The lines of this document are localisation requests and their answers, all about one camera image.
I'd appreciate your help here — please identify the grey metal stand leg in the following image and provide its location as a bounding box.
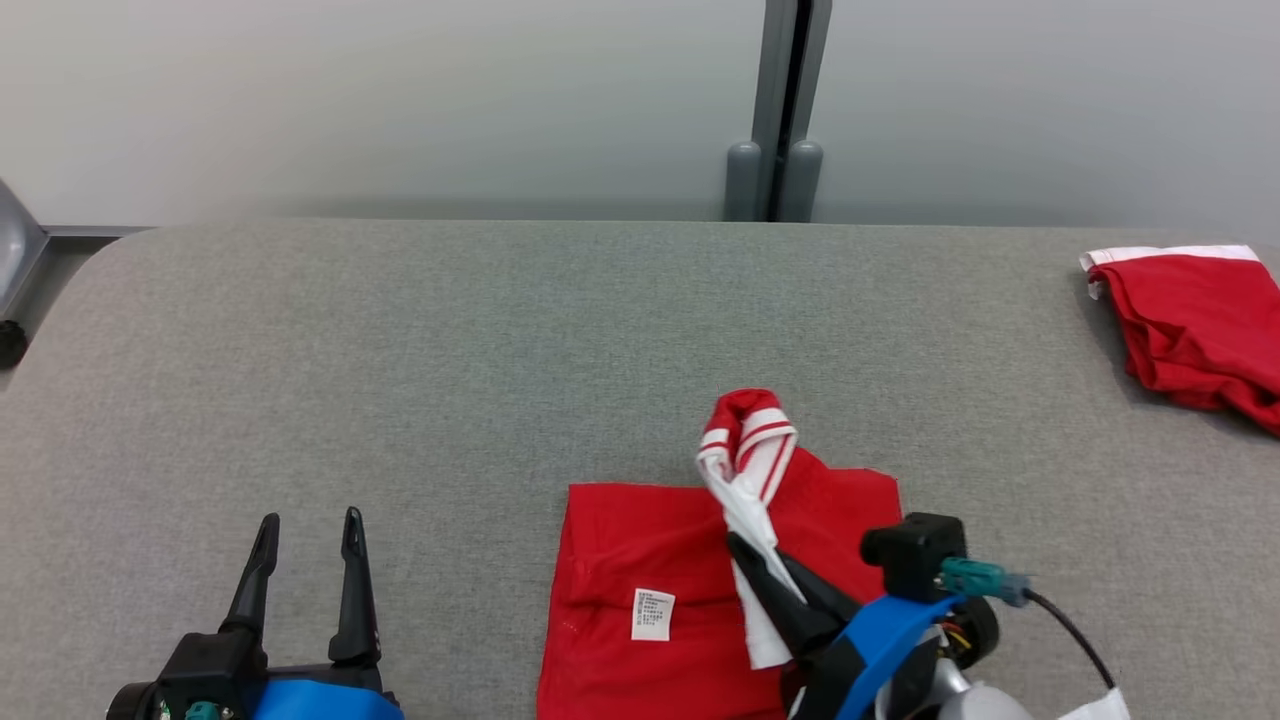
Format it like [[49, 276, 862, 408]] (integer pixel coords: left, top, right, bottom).
[[0, 180, 49, 321]]

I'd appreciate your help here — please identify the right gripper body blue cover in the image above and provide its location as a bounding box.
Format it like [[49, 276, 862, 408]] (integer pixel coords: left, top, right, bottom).
[[790, 595, 1001, 720]]

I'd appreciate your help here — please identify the red shorts white stripe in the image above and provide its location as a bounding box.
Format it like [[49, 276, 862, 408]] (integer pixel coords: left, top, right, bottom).
[[1080, 245, 1280, 436]]

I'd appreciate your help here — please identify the red basketball jersey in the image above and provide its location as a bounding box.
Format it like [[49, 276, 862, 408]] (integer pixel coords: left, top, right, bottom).
[[537, 388, 904, 720]]

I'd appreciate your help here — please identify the grey cylindrical post bumper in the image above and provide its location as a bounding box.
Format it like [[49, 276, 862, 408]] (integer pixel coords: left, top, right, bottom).
[[781, 140, 825, 223], [724, 141, 765, 222]]

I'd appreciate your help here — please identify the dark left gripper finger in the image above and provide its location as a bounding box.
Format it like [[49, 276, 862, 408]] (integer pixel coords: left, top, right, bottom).
[[328, 507, 381, 669], [220, 513, 281, 642]]

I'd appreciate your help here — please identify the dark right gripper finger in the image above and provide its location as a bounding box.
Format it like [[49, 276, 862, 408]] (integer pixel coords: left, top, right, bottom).
[[725, 532, 842, 659], [776, 550, 863, 624]]

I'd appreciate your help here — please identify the right teal plug cable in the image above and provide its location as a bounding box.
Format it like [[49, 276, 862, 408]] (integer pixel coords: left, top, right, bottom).
[[940, 558, 1116, 691]]

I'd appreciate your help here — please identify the white paper label tag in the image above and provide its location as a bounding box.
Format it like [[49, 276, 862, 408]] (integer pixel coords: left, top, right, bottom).
[[1055, 688, 1133, 720]]

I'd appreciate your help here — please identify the grey partition frame post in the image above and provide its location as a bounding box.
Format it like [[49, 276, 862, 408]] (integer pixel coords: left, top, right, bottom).
[[752, 0, 833, 223]]

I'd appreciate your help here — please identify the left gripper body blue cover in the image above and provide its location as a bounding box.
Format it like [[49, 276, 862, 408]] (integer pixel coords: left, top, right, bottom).
[[105, 664, 404, 720]]

